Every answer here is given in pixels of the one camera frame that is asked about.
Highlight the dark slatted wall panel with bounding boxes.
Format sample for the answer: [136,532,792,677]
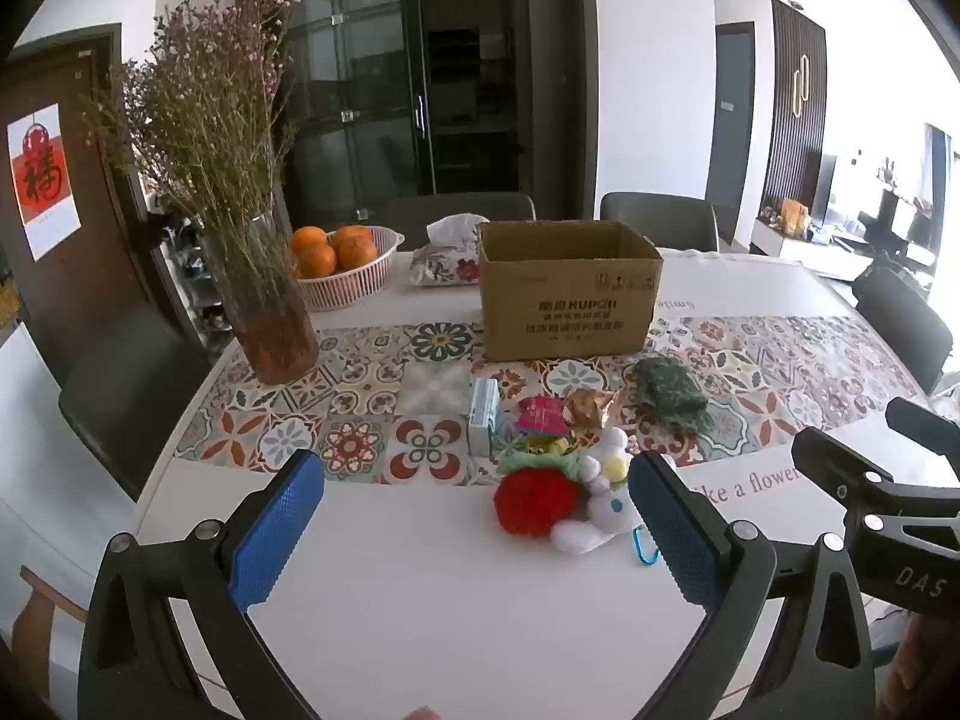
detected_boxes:
[765,0,828,241]

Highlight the white plastic fruit basket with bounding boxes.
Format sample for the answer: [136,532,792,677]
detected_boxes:
[289,225,406,313]

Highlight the reddish foil snack packet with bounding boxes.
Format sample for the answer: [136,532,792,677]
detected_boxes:
[562,388,622,430]

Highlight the dried pink flower bunch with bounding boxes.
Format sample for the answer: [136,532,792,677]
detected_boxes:
[79,0,305,331]

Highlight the dark green knitted cloth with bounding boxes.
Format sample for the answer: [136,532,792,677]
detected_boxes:
[634,356,710,434]

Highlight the brown wooden door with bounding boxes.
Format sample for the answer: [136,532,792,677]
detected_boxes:
[0,22,160,385]

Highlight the red blue snack packet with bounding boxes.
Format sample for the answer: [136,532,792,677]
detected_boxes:
[516,396,572,440]

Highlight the dark shelf with small items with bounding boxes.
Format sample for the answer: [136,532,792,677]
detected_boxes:
[146,210,242,358]

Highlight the red strawberry plush toy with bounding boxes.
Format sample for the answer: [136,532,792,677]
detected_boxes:
[493,448,601,539]

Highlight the wooden chair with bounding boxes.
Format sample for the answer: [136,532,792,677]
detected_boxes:
[11,566,91,698]

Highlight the dark interior door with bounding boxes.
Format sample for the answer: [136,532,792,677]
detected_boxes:
[705,22,757,245]

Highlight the person's right hand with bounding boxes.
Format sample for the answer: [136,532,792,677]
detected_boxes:
[879,615,960,720]

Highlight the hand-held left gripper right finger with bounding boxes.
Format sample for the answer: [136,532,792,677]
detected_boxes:
[628,452,878,720]

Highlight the white plush toy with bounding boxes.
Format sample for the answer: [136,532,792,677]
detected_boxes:
[550,427,676,554]

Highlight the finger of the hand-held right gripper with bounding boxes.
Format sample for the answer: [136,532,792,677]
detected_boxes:
[791,426,960,533]
[885,396,960,460]

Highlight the white green tissue packet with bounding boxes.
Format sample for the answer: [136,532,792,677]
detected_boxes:
[466,377,502,458]

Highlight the red white door poster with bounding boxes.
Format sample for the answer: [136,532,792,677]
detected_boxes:
[7,103,83,262]

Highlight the brown cardboard box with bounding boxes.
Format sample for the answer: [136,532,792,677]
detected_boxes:
[478,220,665,362]

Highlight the dark grey dining chair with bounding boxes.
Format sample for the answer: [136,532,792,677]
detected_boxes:
[853,262,953,395]
[58,307,220,503]
[373,193,537,253]
[600,192,719,253]

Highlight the black framed glass door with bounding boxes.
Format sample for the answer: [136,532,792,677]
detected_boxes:
[236,0,601,232]

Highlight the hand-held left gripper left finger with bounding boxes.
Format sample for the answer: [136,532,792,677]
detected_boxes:
[77,448,331,720]

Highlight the white low media cabinet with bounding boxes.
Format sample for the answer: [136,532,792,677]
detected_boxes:
[750,217,860,280]

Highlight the floral soft tissue pack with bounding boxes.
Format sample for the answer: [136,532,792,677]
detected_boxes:
[409,214,490,287]

